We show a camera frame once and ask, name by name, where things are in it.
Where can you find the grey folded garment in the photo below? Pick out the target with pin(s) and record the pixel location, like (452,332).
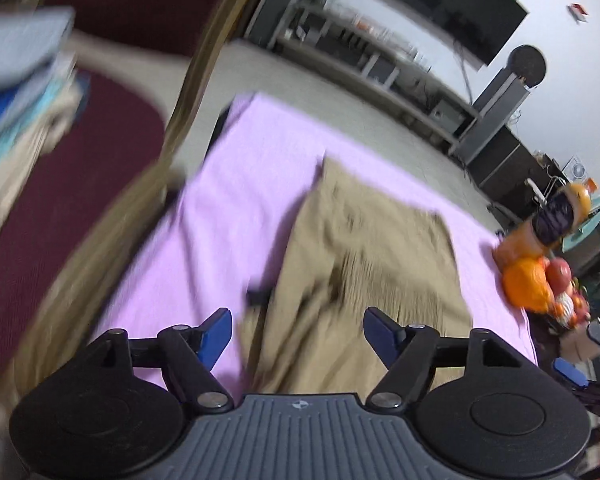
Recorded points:
(20,45)

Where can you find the orange fruit ornament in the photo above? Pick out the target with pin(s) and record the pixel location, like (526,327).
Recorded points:
(527,280)

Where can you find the khaki pants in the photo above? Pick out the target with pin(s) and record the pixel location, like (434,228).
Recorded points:
(370,240)

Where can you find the teal side table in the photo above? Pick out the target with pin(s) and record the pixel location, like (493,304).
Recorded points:
(592,220)

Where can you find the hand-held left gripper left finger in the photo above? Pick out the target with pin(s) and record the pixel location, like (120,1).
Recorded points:
(219,332)

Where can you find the grey television stand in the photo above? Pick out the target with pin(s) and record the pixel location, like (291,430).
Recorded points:
(380,75)

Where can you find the white desk fan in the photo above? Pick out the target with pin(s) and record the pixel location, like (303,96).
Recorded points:
(575,169)

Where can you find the stack of folded clothes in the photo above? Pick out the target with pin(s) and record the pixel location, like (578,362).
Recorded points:
(10,185)

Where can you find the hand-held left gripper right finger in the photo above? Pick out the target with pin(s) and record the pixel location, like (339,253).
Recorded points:
(380,335)

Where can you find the dark low cabinet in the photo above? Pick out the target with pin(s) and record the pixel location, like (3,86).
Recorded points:
(510,165)

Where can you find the black wall television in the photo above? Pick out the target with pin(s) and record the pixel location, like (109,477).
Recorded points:
(455,10)

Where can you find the maroon chair with gold frame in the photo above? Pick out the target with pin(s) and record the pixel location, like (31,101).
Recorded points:
(80,210)

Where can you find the blue folded garment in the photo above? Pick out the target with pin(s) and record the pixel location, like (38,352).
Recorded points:
(0,110)

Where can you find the pink table cloth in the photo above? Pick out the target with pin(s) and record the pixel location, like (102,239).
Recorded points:
(250,170)

